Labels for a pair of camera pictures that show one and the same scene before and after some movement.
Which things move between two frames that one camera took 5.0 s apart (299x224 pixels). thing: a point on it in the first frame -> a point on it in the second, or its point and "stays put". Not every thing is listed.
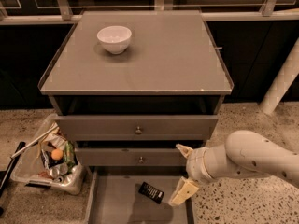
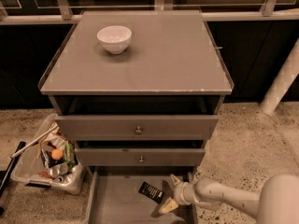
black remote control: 150,192 stays put
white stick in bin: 34,142 stays put
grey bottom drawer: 113,196 stays put
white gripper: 195,164 -> 181,192
